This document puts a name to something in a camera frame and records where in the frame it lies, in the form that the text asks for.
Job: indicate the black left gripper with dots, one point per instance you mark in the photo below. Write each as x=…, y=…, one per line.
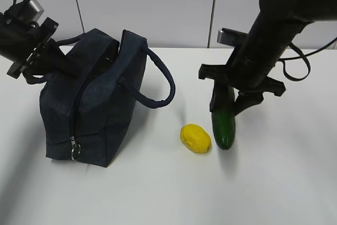
x=23, y=42

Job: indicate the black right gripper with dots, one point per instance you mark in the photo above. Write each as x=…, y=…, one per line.
x=250, y=91

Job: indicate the green cucumber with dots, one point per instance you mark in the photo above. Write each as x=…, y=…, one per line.
x=223, y=123

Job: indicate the yellow lemon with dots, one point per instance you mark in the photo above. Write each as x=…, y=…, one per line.
x=195, y=138

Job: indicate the dark blue lunch bag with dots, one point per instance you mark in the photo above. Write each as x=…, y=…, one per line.
x=87, y=118

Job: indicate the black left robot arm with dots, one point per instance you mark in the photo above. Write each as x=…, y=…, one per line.
x=12, y=12

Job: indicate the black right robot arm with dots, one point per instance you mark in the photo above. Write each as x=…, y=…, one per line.
x=277, y=24

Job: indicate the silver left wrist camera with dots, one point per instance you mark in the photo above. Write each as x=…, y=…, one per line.
x=29, y=11

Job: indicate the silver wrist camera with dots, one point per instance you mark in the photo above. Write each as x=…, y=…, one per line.
x=231, y=37
x=29, y=11

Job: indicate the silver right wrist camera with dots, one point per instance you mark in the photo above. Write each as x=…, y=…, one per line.
x=231, y=37

